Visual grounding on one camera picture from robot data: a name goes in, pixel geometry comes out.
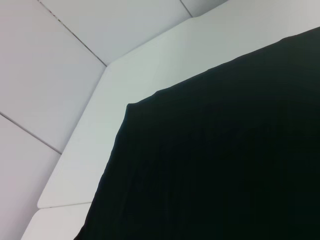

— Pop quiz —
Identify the black shirt with FREE print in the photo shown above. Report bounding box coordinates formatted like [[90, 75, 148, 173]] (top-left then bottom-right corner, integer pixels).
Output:
[[76, 26, 320, 240]]

